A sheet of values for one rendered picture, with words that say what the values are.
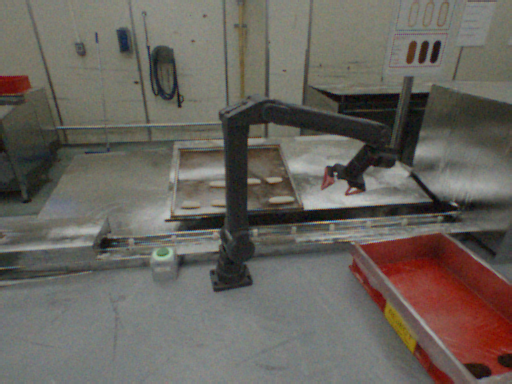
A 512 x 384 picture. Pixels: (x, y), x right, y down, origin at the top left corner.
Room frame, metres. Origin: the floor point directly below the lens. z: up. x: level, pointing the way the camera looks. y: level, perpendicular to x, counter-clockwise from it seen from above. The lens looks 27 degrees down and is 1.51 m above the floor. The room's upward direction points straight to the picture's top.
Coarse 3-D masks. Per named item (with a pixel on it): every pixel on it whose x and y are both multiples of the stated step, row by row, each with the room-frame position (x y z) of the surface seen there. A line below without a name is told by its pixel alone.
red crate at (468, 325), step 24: (384, 264) 0.85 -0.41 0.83; (408, 264) 0.85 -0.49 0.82; (432, 264) 0.85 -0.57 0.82; (408, 288) 0.74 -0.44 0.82; (432, 288) 0.74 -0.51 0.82; (456, 288) 0.74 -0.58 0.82; (432, 312) 0.65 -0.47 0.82; (456, 312) 0.65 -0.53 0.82; (480, 312) 0.65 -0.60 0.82; (456, 336) 0.57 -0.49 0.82; (480, 336) 0.57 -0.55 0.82; (504, 336) 0.57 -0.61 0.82; (480, 360) 0.51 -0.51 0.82
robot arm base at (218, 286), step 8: (224, 264) 0.75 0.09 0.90; (232, 264) 0.75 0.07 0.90; (240, 264) 0.76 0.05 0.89; (216, 272) 0.79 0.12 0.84; (224, 272) 0.75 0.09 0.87; (232, 272) 0.75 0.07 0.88; (240, 272) 0.75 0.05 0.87; (248, 272) 0.79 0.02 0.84; (216, 280) 0.76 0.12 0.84; (224, 280) 0.74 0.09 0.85; (232, 280) 0.74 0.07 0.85; (240, 280) 0.75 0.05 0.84; (248, 280) 0.76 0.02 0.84; (216, 288) 0.73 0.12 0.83; (224, 288) 0.73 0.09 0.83; (232, 288) 0.74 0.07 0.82
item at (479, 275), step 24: (384, 240) 0.84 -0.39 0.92; (408, 240) 0.86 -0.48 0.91; (432, 240) 0.88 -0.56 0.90; (456, 240) 0.84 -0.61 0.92; (360, 264) 0.76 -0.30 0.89; (456, 264) 0.80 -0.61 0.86; (480, 264) 0.73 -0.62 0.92; (384, 288) 0.65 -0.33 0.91; (480, 288) 0.71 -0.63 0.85; (504, 288) 0.66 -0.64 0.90; (408, 312) 0.56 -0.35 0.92; (504, 312) 0.63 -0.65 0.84; (432, 336) 0.49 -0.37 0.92; (432, 360) 0.46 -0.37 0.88; (456, 360) 0.43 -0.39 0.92
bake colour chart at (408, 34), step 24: (408, 0) 1.79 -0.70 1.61; (432, 0) 1.80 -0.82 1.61; (456, 0) 1.82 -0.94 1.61; (408, 24) 1.79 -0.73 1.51; (432, 24) 1.81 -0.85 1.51; (408, 48) 1.79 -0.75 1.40; (432, 48) 1.81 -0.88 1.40; (384, 72) 1.78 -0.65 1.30; (408, 72) 1.80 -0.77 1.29; (432, 72) 1.81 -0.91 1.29
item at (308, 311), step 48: (0, 288) 0.74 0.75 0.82; (48, 288) 0.74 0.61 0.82; (96, 288) 0.74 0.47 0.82; (144, 288) 0.74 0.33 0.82; (192, 288) 0.74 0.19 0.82; (240, 288) 0.74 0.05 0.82; (288, 288) 0.74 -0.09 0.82; (336, 288) 0.74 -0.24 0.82; (0, 336) 0.58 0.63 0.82; (48, 336) 0.58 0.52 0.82; (96, 336) 0.57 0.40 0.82; (144, 336) 0.57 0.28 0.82; (192, 336) 0.57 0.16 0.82; (240, 336) 0.57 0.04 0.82; (288, 336) 0.57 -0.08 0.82; (336, 336) 0.57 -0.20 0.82; (384, 336) 0.57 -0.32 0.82
